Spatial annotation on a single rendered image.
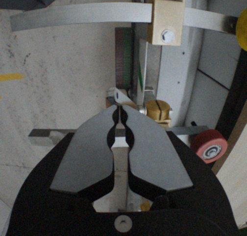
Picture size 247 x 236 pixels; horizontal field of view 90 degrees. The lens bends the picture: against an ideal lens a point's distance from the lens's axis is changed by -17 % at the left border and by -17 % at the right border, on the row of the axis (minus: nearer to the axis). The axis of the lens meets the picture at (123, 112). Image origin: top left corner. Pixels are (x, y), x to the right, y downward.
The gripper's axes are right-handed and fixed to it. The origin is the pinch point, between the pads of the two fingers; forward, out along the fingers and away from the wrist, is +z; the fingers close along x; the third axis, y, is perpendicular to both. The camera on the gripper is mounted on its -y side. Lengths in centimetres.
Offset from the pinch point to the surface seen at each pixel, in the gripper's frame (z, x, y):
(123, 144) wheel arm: 13.2, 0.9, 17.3
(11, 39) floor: 99, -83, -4
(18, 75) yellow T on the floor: 99, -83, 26
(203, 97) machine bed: 29.5, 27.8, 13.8
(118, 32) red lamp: 28.9, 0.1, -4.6
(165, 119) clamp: 12.3, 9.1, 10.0
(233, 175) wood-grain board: 9.3, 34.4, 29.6
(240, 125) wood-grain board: 10.5, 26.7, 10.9
